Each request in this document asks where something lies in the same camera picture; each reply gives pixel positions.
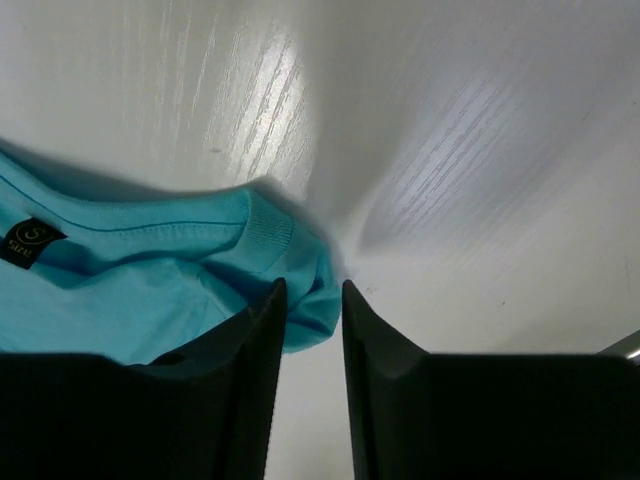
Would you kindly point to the light blue t-shirt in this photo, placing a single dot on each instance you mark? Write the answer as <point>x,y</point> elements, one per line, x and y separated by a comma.
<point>134,280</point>

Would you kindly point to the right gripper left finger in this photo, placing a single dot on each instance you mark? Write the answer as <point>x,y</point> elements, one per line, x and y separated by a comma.
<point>201,411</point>

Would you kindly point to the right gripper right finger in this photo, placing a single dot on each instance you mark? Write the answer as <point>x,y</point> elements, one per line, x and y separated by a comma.
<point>420,415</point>

